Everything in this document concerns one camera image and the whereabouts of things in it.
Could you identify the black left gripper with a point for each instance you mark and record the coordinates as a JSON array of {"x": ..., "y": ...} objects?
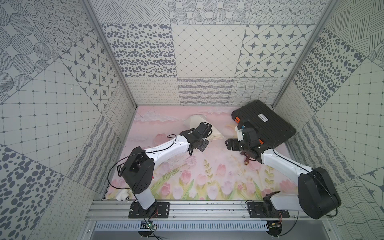
[{"x": 197, "y": 141}]

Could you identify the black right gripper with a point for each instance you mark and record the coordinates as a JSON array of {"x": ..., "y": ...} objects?
[{"x": 235, "y": 141}]

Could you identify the dark red garden hose nozzle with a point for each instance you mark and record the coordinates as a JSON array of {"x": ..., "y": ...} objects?
[{"x": 248, "y": 159}]

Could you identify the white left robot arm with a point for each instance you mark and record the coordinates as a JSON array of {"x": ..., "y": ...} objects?
[{"x": 139, "y": 167}]

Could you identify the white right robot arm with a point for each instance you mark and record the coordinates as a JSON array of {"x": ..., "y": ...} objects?
[{"x": 316, "y": 196}]

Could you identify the black plastic tool case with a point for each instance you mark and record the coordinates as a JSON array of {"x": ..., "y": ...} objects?
[{"x": 272, "y": 129}]

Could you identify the white pipe fitting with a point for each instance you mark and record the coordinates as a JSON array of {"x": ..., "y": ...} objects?
[{"x": 123, "y": 195}]

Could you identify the green circuit board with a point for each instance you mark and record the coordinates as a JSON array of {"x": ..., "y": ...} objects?
[{"x": 152, "y": 226}]

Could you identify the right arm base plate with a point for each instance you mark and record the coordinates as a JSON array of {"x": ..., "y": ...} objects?
[{"x": 259, "y": 210}]

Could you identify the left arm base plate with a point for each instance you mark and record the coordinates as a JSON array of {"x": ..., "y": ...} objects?
[{"x": 158, "y": 210}]

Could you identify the aluminium front rail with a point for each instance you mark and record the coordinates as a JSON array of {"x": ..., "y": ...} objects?
[{"x": 178, "y": 211}]

